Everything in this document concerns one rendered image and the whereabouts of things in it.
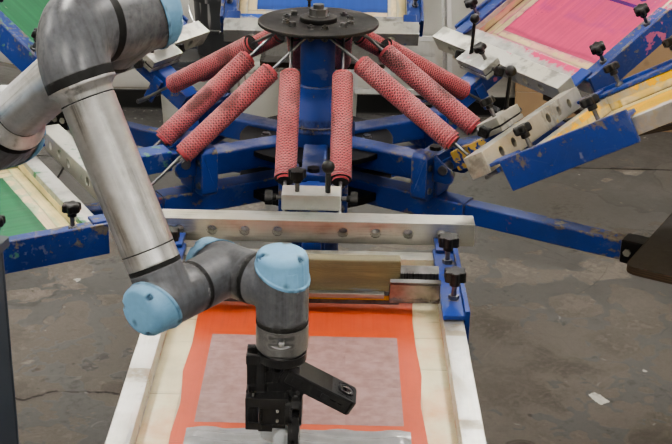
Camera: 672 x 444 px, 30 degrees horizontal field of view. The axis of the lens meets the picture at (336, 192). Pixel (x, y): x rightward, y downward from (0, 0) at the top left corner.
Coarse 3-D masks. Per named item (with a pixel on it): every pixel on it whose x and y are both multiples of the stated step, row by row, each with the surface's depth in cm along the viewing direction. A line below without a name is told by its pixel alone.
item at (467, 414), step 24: (408, 264) 255; (432, 264) 255; (144, 336) 222; (456, 336) 225; (144, 360) 214; (456, 360) 217; (144, 384) 207; (456, 384) 209; (120, 408) 200; (144, 408) 205; (456, 408) 203; (120, 432) 193; (456, 432) 202; (480, 432) 196
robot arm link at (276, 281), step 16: (256, 256) 174; (272, 256) 173; (288, 256) 173; (304, 256) 174; (256, 272) 174; (272, 272) 172; (288, 272) 172; (304, 272) 173; (240, 288) 176; (256, 288) 174; (272, 288) 172; (288, 288) 172; (304, 288) 174; (256, 304) 176; (272, 304) 173; (288, 304) 173; (304, 304) 175; (256, 320) 177; (272, 320) 174; (288, 320) 174; (304, 320) 176
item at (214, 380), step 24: (216, 312) 239; (240, 312) 239; (216, 336) 230; (240, 336) 230; (192, 360) 222; (216, 360) 222; (240, 360) 222; (192, 384) 214; (216, 384) 214; (240, 384) 214; (192, 408) 207; (216, 408) 207; (240, 408) 207
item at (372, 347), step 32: (320, 320) 237; (352, 320) 237; (384, 320) 237; (320, 352) 225; (352, 352) 226; (384, 352) 226; (416, 352) 226; (352, 384) 215; (384, 384) 215; (416, 384) 216; (320, 416) 205; (352, 416) 206; (384, 416) 206; (416, 416) 206
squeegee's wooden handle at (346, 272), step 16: (320, 256) 239; (336, 256) 239; (352, 256) 239; (368, 256) 239; (384, 256) 239; (320, 272) 239; (336, 272) 239; (352, 272) 239; (368, 272) 239; (384, 272) 239; (400, 272) 239; (320, 288) 240; (336, 288) 240; (352, 288) 240; (368, 288) 240; (384, 288) 240
